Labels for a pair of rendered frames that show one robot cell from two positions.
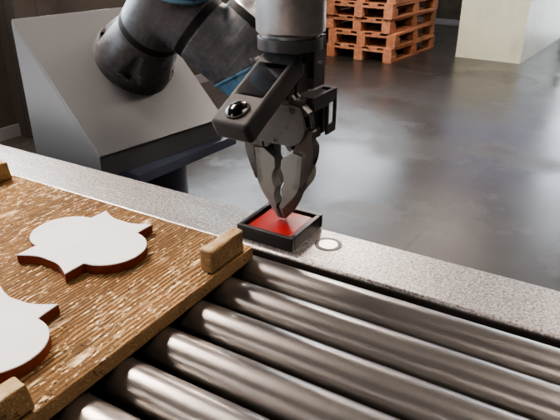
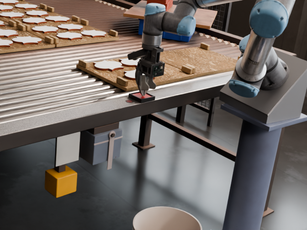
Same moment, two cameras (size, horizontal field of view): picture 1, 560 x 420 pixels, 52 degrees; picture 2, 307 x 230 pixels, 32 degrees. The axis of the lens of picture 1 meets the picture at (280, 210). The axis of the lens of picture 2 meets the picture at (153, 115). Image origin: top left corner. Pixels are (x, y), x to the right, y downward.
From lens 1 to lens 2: 2.29 m
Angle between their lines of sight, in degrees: 92
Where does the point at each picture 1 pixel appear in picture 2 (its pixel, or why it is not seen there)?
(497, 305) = (84, 107)
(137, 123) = not seen: hidden behind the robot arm
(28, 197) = (174, 75)
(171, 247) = (132, 81)
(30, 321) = (108, 67)
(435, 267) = (106, 107)
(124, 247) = (131, 75)
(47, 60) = not seen: hidden behind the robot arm
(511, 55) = not seen: outside the picture
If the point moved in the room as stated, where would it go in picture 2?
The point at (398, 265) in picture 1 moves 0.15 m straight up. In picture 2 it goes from (111, 105) to (114, 67)
